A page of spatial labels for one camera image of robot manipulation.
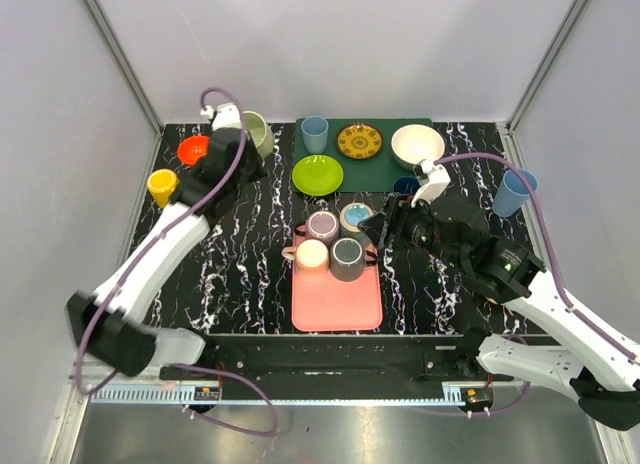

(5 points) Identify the lime green plate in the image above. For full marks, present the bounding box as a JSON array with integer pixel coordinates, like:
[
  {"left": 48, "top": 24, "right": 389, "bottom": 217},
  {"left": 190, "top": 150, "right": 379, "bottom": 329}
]
[{"left": 291, "top": 155, "right": 344, "bottom": 197}]

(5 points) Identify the left aluminium frame post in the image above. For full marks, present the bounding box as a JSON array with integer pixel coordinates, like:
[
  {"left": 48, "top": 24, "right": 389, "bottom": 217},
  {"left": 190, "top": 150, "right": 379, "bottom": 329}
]
[{"left": 80, "top": 0, "right": 164, "bottom": 135}]

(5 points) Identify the red bowl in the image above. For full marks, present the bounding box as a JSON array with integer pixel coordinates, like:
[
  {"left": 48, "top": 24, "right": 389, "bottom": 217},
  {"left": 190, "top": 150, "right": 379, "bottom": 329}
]
[{"left": 177, "top": 135, "right": 209, "bottom": 166}]

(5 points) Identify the blue cup on mat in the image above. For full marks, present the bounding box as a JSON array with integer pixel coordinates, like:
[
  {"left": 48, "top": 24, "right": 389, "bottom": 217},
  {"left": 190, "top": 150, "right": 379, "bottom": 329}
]
[{"left": 301, "top": 116, "right": 329, "bottom": 154}]

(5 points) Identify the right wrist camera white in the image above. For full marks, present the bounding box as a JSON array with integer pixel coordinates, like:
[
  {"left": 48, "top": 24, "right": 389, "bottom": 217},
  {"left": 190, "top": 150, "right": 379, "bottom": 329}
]
[{"left": 411, "top": 159, "right": 450, "bottom": 208}]

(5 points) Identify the light green mug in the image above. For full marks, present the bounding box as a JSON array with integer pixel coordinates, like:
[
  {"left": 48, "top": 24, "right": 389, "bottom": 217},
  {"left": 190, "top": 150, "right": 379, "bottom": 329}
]
[{"left": 242, "top": 111, "right": 275, "bottom": 160}]

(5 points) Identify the purple mug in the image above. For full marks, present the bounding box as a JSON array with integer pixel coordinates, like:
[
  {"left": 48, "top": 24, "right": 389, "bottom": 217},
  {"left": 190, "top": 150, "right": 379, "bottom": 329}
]
[{"left": 305, "top": 211, "right": 340, "bottom": 246}]

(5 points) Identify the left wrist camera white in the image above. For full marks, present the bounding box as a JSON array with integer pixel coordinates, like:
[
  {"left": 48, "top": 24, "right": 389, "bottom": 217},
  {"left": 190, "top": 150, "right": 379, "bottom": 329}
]
[{"left": 200, "top": 103, "right": 242, "bottom": 131}]

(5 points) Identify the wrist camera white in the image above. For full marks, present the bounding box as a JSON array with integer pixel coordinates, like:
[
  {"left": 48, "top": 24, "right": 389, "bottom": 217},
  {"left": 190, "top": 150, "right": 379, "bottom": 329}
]
[
  {"left": 411, "top": 159, "right": 450, "bottom": 208},
  {"left": 200, "top": 103, "right": 242, "bottom": 131}
]

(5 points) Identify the blue cup at right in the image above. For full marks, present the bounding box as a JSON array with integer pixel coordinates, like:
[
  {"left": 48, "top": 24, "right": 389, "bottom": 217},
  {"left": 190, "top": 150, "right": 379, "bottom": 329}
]
[{"left": 492, "top": 170, "right": 530, "bottom": 218}]

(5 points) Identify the pink tray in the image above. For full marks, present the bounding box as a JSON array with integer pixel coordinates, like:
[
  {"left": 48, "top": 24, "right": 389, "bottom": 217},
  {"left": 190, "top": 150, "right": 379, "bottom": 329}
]
[{"left": 292, "top": 245, "right": 383, "bottom": 332}]

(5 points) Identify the white bowl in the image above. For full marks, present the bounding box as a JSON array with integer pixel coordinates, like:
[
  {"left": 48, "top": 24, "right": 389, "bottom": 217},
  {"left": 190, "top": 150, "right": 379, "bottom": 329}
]
[{"left": 391, "top": 124, "right": 445, "bottom": 171}]

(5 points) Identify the aluminium frame post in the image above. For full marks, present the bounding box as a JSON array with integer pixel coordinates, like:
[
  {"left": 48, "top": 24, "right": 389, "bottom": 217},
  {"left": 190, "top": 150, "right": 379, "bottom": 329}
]
[
  {"left": 505, "top": 0, "right": 592, "bottom": 134},
  {"left": 80, "top": 0, "right": 164, "bottom": 135}
]

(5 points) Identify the navy blue mug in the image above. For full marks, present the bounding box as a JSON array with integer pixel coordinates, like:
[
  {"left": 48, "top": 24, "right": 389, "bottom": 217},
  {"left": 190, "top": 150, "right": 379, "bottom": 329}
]
[{"left": 393, "top": 176, "right": 421, "bottom": 195}]

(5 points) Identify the right aluminium frame post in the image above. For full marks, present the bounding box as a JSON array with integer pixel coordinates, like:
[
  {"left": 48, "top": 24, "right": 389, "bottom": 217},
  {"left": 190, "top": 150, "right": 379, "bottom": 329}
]
[{"left": 505, "top": 0, "right": 592, "bottom": 134}]

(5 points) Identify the grey mug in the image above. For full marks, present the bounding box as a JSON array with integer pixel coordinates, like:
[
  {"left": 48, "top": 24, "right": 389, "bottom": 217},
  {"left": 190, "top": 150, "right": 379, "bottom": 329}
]
[{"left": 329, "top": 237, "right": 378, "bottom": 282}]

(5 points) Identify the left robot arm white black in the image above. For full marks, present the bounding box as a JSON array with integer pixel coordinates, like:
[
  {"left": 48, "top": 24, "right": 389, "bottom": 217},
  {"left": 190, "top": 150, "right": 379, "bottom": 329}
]
[{"left": 66, "top": 127, "right": 266, "bottom": 380}]

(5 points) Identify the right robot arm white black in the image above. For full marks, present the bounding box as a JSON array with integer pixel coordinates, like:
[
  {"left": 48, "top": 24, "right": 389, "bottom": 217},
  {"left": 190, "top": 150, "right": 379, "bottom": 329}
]
[{"left": 358, "top": 193, "right": 639, "bottom": 431}]

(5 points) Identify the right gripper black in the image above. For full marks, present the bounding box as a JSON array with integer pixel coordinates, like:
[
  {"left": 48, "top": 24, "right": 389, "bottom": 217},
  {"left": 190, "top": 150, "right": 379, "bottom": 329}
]
[{"left": 357, "top": 190, "right": 466, "bottom": 271}]

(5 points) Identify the pink mug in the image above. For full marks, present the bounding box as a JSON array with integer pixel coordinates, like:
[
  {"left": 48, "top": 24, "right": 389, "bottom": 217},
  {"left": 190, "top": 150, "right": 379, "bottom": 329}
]
[{"left": 281, "top": 239, "right": 329, "bottom": 275}]

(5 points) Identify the yellow patterned plate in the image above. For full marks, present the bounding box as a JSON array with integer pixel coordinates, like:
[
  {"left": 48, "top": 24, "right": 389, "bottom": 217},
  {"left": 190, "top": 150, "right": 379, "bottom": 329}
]
[{"left": 336, "top": 123, "right": 384, "bottom": 160}]

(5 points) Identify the light blue mug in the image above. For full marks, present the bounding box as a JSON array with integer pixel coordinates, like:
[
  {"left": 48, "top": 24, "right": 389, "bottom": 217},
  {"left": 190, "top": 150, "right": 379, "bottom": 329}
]
[{"left": 340, "top": 202, "right": 374, "bottom": 239}]

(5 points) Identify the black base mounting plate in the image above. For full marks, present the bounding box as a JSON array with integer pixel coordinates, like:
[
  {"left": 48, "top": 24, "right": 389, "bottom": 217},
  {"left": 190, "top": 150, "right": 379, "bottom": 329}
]
[{"left": 158, "top": 333, "right": 516, "bottom": 385}]

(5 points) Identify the front aluminium rail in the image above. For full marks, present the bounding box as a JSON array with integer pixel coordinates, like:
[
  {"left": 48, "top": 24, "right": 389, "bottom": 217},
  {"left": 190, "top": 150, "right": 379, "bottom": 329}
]
[{"left": 92, "top": 376, "right": 480, "bottom": 407}]

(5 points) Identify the dark green mat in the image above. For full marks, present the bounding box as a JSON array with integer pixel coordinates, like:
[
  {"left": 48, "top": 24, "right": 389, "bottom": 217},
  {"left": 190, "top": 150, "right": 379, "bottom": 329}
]
[{"left": 293, "top": 118, "right": 434, "bottom": 193}]

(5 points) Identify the yellow mug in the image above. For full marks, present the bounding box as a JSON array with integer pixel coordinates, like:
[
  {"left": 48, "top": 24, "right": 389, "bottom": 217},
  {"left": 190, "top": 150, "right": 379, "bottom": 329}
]
[{"left": 146, "top": 169, "right": 179, "bottom": 208}]

